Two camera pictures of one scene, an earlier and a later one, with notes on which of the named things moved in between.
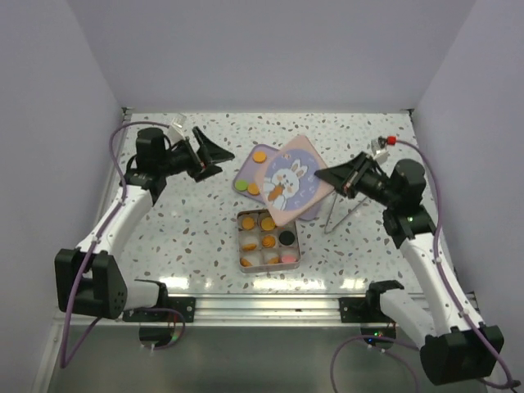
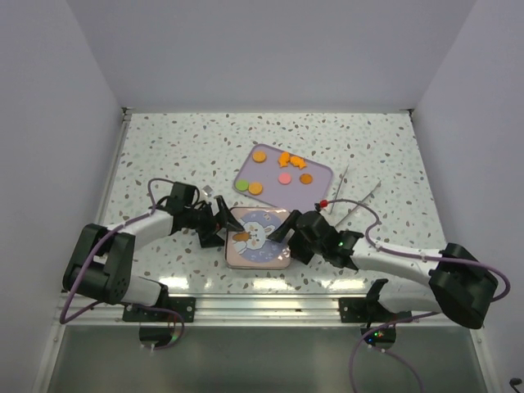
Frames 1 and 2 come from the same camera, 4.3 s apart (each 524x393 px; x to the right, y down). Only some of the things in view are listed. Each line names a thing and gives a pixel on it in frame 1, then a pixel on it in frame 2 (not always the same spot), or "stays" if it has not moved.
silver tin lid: [289, 185] -> [252, 248]
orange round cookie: [253, 189] stays
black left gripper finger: [208, 151] -> [226, 215]
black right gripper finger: [342, 176] -> [290, 223]
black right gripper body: [372, 182] -> [303, 250]
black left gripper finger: [207, 170] -> [209, 239]
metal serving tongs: [326, 227] stays
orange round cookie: [259, 156] stays
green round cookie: [241, 185] stays
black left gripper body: [183, 160] -> [201, 219]
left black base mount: [184, 304] stays
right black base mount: [367, 309] stays
